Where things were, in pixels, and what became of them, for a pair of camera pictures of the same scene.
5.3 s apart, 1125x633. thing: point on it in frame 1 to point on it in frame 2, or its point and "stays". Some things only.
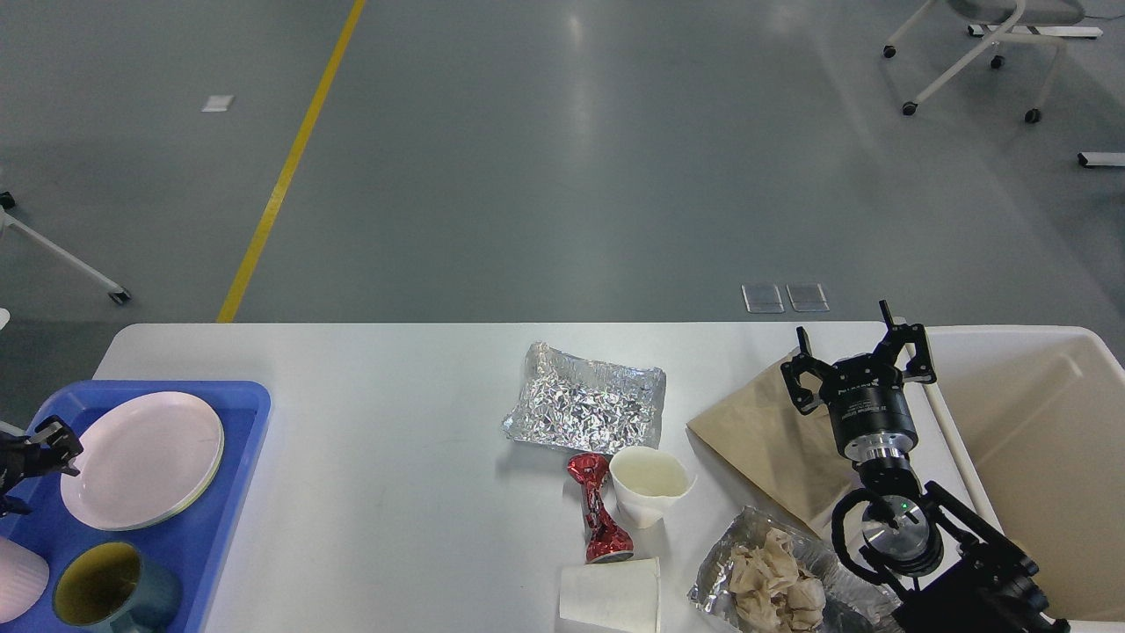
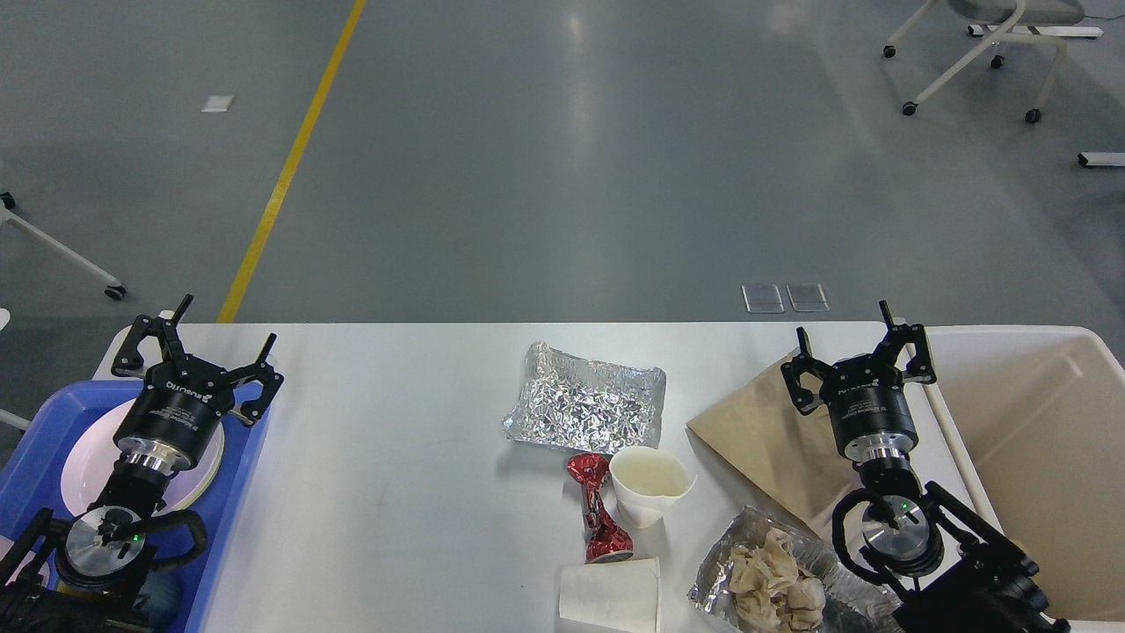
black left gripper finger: (51, 448) to (251, 412)
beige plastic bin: (1038, 415) stays
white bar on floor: (1101, 158) stays
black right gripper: (871, 412) stays
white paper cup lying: (619, 596) stays
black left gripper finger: (12, 505) to (129, 363)
